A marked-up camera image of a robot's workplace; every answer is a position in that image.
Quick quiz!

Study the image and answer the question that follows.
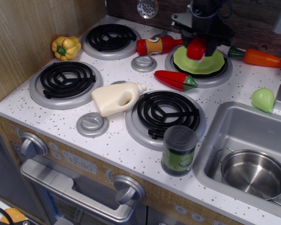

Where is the stove burner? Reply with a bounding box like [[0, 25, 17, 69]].
[[81, 24, 141, 60], [125, 90, 207, 151], [164, 47, 233, 89], [30, 61, 103, 110]]

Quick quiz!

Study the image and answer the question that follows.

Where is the stainless steel pot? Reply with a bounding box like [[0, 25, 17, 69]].
[[215, 148, 281, 206]]

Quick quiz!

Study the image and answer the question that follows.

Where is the silver top knob back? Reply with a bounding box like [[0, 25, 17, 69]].
[[131, 56, 157, 73]]

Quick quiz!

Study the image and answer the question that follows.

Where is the back right stove burner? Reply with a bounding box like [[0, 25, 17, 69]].
[[164, 47, 233, 89]]

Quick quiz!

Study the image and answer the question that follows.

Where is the yellow toy bell pepper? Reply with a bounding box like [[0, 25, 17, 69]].
[[51, 36, 81, 61]]

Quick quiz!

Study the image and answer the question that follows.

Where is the silver top knob middle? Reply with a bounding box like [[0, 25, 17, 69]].
[[111, 81, 126, 85]]

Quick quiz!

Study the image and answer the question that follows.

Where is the red toy chili pepper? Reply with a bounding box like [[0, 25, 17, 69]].
[[154, 70, 198, 91]]

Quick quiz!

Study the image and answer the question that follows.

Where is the silver oven knob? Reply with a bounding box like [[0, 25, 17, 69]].
[[20, 132, 49, 159], [113, 175, 146, 205]]

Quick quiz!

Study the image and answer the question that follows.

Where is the back left stove burner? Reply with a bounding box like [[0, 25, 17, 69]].
[[81, 24, 141, 60]]

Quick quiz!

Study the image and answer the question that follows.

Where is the red toy ketchup bottle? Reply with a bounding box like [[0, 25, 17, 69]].
[[136, 37, 183, 56]]

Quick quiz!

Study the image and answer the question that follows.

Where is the green labelled toy can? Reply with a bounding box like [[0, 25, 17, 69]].
[[161, 125, 197, 176]]

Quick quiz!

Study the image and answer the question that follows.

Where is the cream toy detergent bottle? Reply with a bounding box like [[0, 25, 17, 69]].
[[91, 82, 147, 117]]

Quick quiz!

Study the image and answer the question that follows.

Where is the yellow object bottom left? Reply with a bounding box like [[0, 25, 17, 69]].
[[4, 208, 26, 223]]

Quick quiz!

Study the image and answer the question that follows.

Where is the hanging silver strainer spoon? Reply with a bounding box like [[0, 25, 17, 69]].
[[137, 0, 159, 19]]

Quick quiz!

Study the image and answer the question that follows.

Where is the silver oven door handle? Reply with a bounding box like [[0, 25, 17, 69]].
[[21, 159, 134, 225]]

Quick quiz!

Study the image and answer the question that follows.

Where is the green toy plate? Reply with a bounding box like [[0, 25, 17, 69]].
[[173, 46, 226, 75]]

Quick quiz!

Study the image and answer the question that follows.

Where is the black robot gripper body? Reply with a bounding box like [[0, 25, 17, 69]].
[[171, 8, 235, 44]]

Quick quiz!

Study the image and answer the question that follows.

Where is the front left stove burner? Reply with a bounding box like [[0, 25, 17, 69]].
[[30, 61, 103, 110]]

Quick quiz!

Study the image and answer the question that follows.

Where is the front right stove burner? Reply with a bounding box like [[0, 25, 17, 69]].
[[125, 90, 207, 151]]

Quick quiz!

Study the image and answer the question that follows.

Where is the orange toy carrot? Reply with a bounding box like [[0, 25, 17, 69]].
[[228, 46, 281, 68]]

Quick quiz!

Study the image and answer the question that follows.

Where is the silver oven knob right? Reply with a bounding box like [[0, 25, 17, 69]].
[[113, 175, 146, 205]]

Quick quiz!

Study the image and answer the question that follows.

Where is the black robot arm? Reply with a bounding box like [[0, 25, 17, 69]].
[[171, 0, 235, 61]]

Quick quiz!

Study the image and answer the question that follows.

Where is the silver top knob front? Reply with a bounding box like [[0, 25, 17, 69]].
[[76, 112, 109, 138]]

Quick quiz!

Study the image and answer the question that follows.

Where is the green toy pear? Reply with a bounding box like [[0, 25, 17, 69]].
[[251, 88, 274, 113]]

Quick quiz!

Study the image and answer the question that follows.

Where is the silver oven knob left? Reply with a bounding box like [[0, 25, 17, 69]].
[[20, 132, 49, 159]]

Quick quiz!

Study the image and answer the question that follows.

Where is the silver sink basin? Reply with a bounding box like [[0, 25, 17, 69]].
[[193, 102, 281, 218]]

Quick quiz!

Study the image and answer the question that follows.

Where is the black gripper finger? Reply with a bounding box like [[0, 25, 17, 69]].
[[181, 29, 197, 48], [205, 38, 225, 57]]

